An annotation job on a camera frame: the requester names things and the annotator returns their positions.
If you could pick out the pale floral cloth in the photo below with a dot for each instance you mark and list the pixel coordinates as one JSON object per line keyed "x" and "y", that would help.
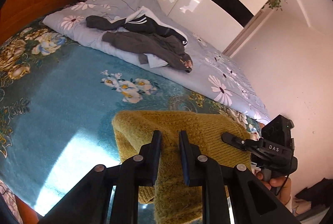
{"x": 7, "y": 200}

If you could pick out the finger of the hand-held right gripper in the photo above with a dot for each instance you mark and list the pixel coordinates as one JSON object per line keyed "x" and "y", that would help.
{"x": 234, "y": 139}

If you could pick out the dark cloth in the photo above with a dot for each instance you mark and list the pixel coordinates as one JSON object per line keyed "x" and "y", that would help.
{"x": 312, "y": 192}

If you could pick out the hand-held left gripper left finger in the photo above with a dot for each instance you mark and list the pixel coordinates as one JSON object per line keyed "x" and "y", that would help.
{"x": 156, "y": 159}

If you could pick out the green hanging plant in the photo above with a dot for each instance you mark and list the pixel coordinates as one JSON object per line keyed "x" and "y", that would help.
{"x": 274, "y": 1}

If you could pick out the light blue garment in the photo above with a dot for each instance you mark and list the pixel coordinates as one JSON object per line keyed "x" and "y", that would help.
{"x": 156, "y": 61}

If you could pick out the dark grey printed hoodie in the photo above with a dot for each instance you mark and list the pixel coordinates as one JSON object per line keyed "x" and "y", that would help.
{"x": 148, "y": 44}

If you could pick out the black and white jacket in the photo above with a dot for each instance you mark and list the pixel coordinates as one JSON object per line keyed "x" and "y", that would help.
{"x": 145, "y": 25}

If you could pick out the person's right hand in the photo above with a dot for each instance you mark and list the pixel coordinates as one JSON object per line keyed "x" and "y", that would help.
{"x": 281, "y": 186}

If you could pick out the mustard knit sweater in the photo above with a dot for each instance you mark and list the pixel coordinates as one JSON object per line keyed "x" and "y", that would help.
{"x": 171, "y": 122}

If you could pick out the teal floral bedsheet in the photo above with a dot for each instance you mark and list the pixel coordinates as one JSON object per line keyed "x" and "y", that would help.
{"x": 65, "y": 99}

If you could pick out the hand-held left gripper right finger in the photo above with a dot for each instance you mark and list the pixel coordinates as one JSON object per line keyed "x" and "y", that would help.
{"x": 185, "y": 159}

